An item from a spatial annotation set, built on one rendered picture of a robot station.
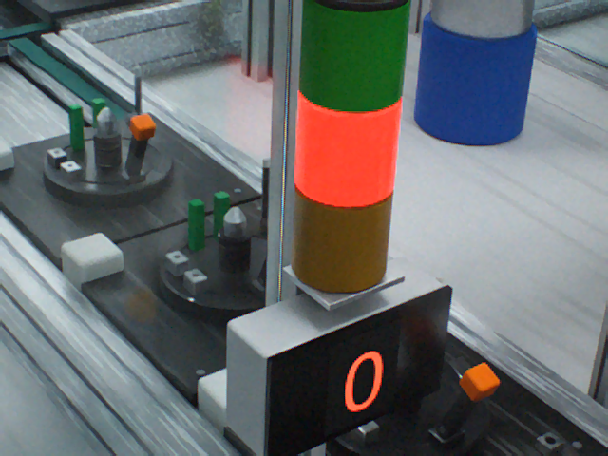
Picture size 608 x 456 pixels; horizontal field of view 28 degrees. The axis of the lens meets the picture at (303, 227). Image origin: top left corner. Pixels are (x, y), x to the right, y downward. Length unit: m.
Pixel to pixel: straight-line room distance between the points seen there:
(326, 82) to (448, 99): 1.09
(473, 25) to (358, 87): 1.06
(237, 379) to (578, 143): 1.14
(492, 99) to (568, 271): 0.32
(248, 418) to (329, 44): 0.21
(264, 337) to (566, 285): 0.81
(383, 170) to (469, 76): 1.05
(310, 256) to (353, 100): 0.09
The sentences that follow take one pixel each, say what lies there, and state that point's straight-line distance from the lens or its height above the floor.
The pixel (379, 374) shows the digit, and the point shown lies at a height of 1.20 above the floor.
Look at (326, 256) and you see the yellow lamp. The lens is 0.60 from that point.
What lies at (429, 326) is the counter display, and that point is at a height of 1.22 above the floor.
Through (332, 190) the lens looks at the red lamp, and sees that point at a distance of 0.58.
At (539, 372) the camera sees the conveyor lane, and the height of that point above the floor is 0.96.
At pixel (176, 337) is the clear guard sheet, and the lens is 0.63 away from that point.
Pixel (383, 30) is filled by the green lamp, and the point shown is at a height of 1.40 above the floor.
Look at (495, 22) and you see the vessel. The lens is 1.60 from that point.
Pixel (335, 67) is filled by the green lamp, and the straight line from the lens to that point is 0.55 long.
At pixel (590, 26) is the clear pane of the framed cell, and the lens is 1.90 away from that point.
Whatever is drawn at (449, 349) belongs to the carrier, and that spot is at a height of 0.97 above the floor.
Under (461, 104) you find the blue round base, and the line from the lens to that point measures 1.64.
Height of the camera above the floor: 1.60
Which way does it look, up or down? 31 degrees down
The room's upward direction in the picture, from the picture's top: 3 degrees clockwise
